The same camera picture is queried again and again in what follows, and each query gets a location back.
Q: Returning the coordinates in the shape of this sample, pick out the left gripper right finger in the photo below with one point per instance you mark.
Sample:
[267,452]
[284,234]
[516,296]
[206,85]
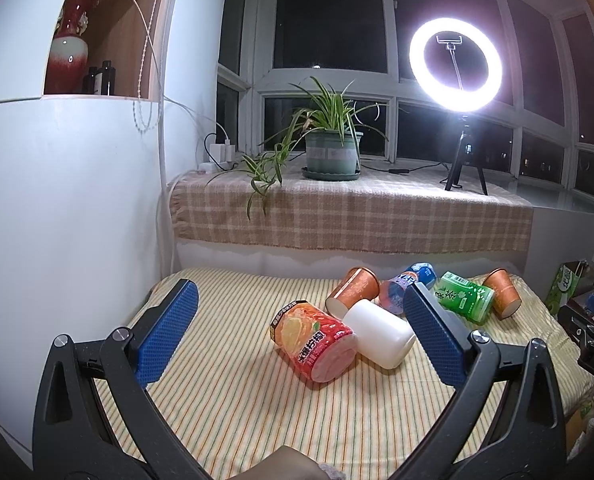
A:
[504,419]

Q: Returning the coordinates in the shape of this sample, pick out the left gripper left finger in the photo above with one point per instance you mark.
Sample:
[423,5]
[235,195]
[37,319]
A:
[94,418]

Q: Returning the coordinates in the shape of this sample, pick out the red orange-print cup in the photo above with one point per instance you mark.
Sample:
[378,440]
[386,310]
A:
[320,346]

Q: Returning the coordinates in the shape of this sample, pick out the brown paper cup right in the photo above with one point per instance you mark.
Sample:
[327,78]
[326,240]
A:
[506,300]

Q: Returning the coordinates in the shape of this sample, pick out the brown paper cup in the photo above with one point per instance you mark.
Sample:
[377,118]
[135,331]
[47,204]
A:
[359,283]
[506,300]

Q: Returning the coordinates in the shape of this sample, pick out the green tea cup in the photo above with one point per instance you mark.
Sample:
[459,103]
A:
[464,297]

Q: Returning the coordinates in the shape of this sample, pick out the white plastic cup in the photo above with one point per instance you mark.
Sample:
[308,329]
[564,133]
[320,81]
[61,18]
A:
[383,338]

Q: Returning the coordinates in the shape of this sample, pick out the blue orange printed cup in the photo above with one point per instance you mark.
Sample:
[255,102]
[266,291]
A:
[392,291]

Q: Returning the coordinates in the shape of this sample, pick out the brown paper cup left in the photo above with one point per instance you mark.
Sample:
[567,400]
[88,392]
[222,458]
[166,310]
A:
[359,283]

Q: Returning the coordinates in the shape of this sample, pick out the green cardboard box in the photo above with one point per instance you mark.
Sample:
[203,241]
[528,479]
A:
[573,278]

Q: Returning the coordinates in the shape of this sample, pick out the black tripod stand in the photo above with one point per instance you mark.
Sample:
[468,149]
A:
[465,155]

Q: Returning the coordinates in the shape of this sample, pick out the plaid beige sill cloth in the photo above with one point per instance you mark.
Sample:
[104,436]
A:
[379,212]

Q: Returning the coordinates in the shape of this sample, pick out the white power strip chargers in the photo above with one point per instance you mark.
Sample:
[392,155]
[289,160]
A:
[220,155]

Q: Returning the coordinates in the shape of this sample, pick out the potted spider plant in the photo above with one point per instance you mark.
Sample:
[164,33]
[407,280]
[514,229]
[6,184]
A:
[330,129]

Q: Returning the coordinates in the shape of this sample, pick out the black bottles on shelf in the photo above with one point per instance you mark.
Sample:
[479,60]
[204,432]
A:
[100,81]

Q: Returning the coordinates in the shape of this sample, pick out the red white ceramic vase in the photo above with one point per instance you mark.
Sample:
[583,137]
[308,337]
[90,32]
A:
[68,56]

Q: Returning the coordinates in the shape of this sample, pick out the white ring light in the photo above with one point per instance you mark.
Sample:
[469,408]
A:
[451,35]

